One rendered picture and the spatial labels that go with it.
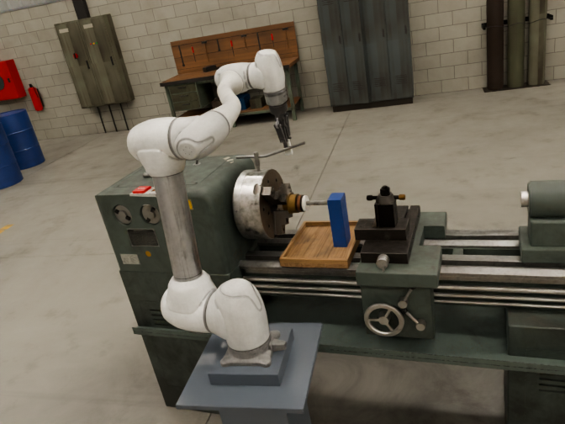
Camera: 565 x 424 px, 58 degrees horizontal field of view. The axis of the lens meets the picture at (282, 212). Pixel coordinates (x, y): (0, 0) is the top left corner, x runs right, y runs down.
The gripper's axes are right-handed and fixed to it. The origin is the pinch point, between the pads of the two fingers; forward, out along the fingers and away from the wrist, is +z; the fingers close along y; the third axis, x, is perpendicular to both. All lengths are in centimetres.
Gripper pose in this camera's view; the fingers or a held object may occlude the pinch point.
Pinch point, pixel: (287, 147)
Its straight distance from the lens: 218.0
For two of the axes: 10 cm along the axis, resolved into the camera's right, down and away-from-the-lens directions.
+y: 3.0, -5.6, 7.7
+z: 2.1, 8.3, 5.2
